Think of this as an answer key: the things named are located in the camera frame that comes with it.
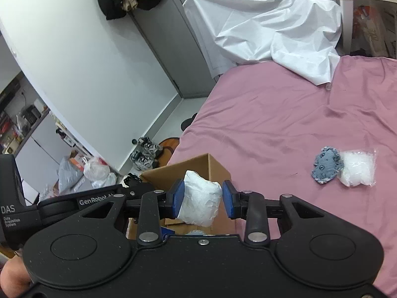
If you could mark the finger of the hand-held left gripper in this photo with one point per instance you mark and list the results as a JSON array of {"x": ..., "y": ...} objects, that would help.
[{"x": 139, "y": 187}]

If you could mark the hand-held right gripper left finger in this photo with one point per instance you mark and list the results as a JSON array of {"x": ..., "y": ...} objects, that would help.
[{"x": 179, "y": 198}]

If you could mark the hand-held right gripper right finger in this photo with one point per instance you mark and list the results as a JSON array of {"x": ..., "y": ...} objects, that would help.
[{"x": 229, "y": 200}]

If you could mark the white soft bundle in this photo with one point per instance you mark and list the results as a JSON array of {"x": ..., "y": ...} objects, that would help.
[{"x": 200, "y": 198}]

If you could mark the brown cardboard box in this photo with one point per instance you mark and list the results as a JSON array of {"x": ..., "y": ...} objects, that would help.
[{"x": 214, "y": 170}]

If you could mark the grey pink plush slipper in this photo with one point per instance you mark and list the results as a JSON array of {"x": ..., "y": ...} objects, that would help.
[{"x": 197, "y": 232}]

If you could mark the person's left forearm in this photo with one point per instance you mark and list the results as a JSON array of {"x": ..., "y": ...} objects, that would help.
[{"x": 12, "y": 276}]

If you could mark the black white sneaker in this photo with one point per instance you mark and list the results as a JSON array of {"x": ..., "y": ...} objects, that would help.
[
  {"x": 149, "y": 146},
  {"x": 141, "y": 161}
]

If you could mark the white plastic bag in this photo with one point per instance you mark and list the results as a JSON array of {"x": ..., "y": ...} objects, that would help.
[
  {"x": 107, "y": 180},
  {"x": 96, "y": 169}
]

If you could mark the brown round wooden object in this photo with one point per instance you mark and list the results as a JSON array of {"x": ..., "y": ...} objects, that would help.
[{"x": 169, "y": 149}]

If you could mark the grey plastic bag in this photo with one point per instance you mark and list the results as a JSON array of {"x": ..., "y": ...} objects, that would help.
[{"x": 69, "y": 177}]

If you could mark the orange small box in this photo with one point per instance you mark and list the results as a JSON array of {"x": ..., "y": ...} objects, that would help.
[{"x": 76, "y": 163}]

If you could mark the pink bed sheet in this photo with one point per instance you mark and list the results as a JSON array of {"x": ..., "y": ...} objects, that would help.
[{"x": 279, "y": 124}]

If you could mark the clear bag of white filling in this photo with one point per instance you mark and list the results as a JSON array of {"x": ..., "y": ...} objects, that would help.
[{"x": 356, "y": 167}]

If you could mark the grey door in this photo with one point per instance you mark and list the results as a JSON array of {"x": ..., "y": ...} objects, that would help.
[{"x": 173, "y": 37}]

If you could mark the white cover sheet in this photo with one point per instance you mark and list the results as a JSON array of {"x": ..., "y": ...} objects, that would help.
[{"x": 263, "y": 28}]

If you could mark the orange printed bag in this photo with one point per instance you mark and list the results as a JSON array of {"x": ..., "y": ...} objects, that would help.
[{"x": 363, "y": 28}]

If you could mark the cream paper bag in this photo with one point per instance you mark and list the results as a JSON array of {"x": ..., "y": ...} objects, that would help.
[{"x": 386, "y": 28}]

